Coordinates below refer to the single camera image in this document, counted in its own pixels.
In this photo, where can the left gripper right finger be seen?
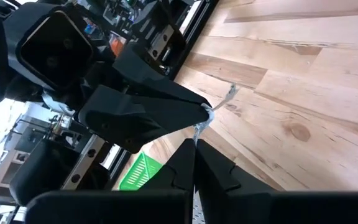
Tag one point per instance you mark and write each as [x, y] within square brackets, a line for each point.
[219, 180]

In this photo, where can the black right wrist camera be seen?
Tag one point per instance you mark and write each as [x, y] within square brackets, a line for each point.
[54, 53]

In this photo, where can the green slotted plastic basket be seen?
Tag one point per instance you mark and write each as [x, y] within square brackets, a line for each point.
[138, 174]

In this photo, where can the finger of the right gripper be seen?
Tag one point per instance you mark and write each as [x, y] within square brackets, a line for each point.
[135, 121]
[154, 81]

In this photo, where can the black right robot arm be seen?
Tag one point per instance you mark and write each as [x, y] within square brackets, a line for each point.
[42, 174]

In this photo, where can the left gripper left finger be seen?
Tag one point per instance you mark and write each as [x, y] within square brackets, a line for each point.
[182, 168]

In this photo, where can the plastic-wrapped silver nail clipper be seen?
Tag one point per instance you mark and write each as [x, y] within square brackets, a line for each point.
[210, 113]

